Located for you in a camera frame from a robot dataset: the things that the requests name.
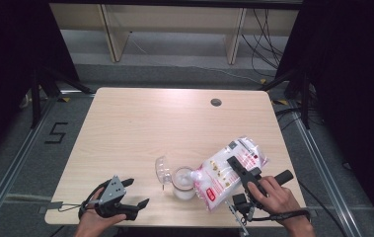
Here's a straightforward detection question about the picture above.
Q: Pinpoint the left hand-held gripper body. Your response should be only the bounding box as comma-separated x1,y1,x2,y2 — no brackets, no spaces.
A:
93,175,140,221

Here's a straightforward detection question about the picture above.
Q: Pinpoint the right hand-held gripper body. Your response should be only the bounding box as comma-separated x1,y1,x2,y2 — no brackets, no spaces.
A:
224,166,295,237

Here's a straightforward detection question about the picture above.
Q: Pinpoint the plastic bag of white granules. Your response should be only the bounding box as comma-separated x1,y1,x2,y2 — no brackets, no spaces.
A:
189,134,270,212

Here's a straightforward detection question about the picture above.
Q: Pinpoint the clear glass jar with lid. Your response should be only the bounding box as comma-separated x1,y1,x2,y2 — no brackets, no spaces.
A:
154,155,197,201

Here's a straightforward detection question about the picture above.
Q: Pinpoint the person's left hand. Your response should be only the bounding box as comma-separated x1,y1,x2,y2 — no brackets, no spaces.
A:
73,187,128,237

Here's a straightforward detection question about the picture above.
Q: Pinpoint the person's right hand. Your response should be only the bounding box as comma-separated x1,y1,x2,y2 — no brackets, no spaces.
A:
246,175,308,229

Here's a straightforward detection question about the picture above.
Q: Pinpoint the grey tape strip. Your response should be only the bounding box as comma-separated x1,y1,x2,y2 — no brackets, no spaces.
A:
301,206,318,219
37,200,64,215

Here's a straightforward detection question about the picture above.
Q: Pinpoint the black metal stand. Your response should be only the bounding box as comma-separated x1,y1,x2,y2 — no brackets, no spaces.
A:
29,63,94,130
259,69,311,130

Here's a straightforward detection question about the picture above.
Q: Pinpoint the black curtain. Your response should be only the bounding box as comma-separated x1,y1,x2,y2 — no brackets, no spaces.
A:
275,0,374,236
0,0,81,171

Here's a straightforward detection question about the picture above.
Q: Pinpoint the light wooden shelf unit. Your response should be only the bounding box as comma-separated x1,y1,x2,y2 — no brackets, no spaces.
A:
49,2,300,66

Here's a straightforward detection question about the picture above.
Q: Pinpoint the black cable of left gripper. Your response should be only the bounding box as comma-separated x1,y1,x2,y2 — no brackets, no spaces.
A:
59,183,109,221

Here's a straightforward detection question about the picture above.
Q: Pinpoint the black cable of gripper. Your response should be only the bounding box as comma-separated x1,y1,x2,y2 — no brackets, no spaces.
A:
59,183,109,221
252,209,312,223

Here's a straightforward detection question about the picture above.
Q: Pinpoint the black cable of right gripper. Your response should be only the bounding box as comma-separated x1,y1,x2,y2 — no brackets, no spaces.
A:
252,209,312,223

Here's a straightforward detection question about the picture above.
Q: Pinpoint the aluminium floor rail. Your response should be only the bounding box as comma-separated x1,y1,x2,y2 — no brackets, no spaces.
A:
288,101,362,237
0,95,60,233

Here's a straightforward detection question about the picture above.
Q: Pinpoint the black floor cable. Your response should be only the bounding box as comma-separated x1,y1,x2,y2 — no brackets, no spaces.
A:
297,181,348,237

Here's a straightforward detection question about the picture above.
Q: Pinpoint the bundle of black cables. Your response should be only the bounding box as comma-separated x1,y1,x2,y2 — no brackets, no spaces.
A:
241,8,286,79

